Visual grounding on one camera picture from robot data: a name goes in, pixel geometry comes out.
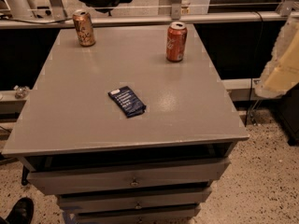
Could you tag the orange gold soda can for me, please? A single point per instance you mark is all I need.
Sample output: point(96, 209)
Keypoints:
point(84, 27)

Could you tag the grey drawer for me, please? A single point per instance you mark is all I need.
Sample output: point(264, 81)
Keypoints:
point(128, 176)
point(139, 216)
point(134, 200)

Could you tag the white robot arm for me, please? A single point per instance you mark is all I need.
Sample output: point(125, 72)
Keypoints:
point(281, 73)

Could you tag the grey drawer cabinet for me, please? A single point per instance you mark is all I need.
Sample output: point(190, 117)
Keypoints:
point(120, 135)

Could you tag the dark blue snack bar wrapper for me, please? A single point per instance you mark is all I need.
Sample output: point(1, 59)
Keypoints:
point(127, 101)

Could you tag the top grey drawer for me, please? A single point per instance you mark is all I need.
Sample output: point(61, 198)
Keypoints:
point(128, 176)

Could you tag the crumpled clear plastic piece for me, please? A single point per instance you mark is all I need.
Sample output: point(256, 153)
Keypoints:
point(21, 92)

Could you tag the bottom grey drawer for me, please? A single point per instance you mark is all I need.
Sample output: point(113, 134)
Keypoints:
point(139, 216)

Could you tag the middle grey drawer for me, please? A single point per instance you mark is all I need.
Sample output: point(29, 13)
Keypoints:
point(134, 200)

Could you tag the grey metal rail frame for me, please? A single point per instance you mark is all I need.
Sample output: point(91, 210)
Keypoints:
point(58, 13)

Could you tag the red coke can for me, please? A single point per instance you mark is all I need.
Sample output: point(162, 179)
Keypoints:
point(176, 40)

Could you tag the black leather shoe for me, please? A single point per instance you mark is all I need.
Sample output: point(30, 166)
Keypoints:
point(21, 213)

